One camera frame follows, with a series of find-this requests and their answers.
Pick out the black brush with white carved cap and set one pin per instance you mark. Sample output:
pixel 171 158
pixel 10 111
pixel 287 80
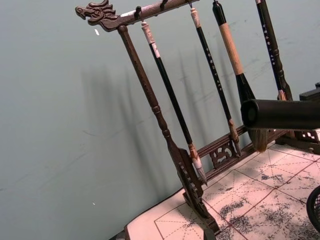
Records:
pixel 170 92

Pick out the dark wooden dragon-head brush rack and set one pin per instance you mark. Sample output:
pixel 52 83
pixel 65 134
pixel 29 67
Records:
pixel 140 75

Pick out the thin black brush with brown ferrule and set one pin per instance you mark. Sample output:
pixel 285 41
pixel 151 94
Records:
pixel 215 75

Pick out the white practice cloth with red grid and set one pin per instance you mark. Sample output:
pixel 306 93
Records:
pixel 255 197

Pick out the black cylinder tube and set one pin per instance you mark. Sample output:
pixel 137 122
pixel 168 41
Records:
pixel 282 113

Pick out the thin black brush with white lettering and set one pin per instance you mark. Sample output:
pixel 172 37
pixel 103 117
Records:
pixel 268 45

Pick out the black rectangular box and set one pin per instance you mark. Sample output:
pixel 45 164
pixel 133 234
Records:
pixel 311 96

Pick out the black mesh container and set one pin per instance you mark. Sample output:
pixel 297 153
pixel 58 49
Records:
pixel 315 210

